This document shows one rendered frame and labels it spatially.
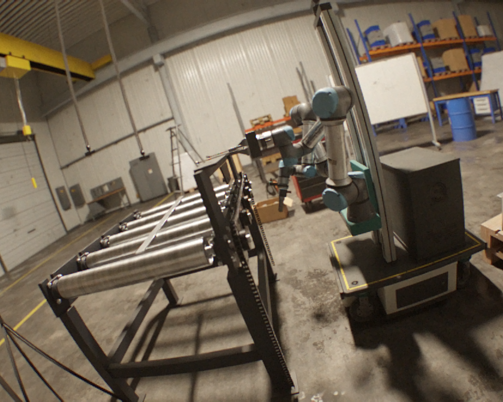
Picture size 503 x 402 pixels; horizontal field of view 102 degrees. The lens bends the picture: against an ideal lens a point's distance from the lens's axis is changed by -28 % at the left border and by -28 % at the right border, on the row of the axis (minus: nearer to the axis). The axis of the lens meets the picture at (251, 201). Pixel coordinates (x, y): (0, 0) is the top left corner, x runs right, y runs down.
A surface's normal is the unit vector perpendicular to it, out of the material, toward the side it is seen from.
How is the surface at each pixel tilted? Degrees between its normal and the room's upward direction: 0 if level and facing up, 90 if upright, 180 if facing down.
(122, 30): 90
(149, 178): 90
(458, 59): 90
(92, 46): 90
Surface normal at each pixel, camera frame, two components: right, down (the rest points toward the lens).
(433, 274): -0.11, 0.27
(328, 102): -0.80, 0.25
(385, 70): -0.40, 0.34
